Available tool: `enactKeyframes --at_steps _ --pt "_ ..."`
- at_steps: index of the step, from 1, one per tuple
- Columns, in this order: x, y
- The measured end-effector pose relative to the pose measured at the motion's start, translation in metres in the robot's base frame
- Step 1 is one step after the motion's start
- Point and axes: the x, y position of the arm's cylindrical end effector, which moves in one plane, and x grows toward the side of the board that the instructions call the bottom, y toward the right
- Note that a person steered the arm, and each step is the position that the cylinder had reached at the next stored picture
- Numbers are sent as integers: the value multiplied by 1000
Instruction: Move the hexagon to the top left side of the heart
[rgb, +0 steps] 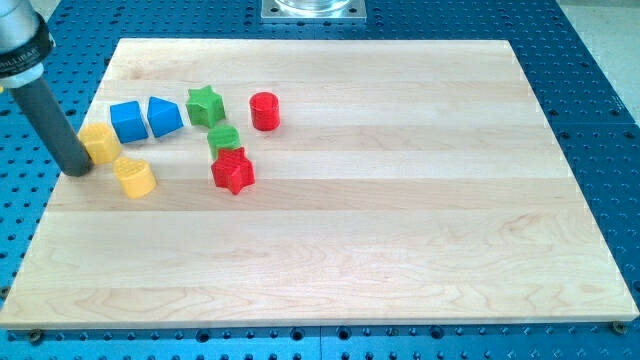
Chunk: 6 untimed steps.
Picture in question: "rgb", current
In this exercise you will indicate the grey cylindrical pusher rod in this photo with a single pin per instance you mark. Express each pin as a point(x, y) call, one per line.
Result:
point(39, 104)

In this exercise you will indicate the yellow hexagon block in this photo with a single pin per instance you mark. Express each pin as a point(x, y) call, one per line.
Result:
point(101, 142)

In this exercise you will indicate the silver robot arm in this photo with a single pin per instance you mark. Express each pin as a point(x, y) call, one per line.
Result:
point(25, 43)

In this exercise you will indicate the yellow heart block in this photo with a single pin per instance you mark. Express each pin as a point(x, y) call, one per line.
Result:
point(135, 176)

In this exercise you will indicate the blue cube block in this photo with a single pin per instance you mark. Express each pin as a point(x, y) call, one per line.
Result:
point(127, 121)

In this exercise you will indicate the blue triangle block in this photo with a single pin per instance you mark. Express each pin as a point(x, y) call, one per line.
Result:
point(163, 116)

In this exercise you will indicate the green star block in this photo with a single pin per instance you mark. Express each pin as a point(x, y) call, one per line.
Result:
point(205, 107)

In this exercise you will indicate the green cylinder block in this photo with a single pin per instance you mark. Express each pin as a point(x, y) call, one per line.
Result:
point(222, 137)

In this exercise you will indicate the red star block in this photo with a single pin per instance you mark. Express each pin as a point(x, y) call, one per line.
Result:
point(233, 170)

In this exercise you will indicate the wooden board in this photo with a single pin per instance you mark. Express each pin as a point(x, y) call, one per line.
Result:
point(409, 182)

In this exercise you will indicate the red cylinder block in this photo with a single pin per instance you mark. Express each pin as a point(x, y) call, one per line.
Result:
point(264, 108)

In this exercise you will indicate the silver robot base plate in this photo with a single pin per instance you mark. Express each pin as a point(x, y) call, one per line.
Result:
point(273, 11)

